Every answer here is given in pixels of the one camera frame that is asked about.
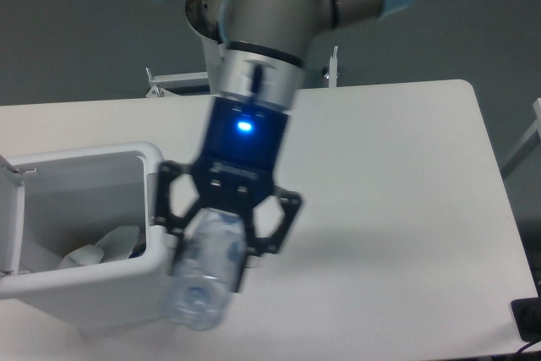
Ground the white frame at right edge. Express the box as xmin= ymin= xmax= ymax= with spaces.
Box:
xmin=500 ymin=98 xmax=540 ymax=179

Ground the clear plastic water bottle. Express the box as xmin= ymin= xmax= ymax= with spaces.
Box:
xmin=164 ymin=210 xmax=246 ymax=331

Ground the blue trash piece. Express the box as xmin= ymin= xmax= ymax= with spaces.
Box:
xmin=129 ymin=243 xmax=146 ymax=259

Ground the white plastic trash can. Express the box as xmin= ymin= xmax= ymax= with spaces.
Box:
xmin=1 ymin=142 xmax=173 ymax=329

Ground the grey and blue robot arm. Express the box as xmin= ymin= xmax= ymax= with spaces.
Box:
xmin=156 ymin=0 xmax=413 ymax=289

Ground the black device at table edge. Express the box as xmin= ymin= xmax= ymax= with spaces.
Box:
xmin=511 ymin=298 xmax=540 ymax=342

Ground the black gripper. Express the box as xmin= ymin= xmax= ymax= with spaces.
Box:
xmin=153 ymin=97 xmax=303 ymax=293

